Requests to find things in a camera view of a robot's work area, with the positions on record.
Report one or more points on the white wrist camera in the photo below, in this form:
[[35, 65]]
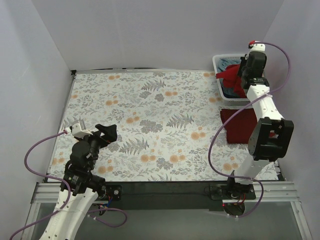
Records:
[[78, 129], [256, 46]]

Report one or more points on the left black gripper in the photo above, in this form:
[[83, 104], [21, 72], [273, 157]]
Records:
[[100, 136]]

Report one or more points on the dark blue t shirt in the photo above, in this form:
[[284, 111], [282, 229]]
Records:
[[229, 93]]

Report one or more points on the white plastic basket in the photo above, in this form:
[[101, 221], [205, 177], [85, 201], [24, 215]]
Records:
[[216, 59]]

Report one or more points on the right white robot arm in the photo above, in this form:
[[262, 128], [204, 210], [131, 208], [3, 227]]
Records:
[[270, 138]]

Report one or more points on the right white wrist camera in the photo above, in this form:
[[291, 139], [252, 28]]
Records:
[[256, 46]]

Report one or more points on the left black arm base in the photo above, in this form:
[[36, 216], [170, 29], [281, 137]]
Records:
[[109, 192]]

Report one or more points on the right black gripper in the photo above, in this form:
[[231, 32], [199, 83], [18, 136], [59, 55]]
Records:
[[243, 72]]

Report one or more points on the light blue t shirt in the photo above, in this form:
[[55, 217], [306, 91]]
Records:
[[223, 63]]

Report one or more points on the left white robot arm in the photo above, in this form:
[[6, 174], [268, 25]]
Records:
[[80, 187]]

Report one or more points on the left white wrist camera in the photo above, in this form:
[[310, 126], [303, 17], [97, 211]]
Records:
[[78, 129]]

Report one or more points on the folded dark red t shirt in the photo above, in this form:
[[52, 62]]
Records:
[[240, 128]]

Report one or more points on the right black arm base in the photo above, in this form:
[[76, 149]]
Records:
[[224, 192]]

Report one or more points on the floral patterned table mat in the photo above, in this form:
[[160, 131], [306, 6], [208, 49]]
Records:
[[168, 125]]

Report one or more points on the aluminium frame rail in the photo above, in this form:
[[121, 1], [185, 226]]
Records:
[[274, 191]]

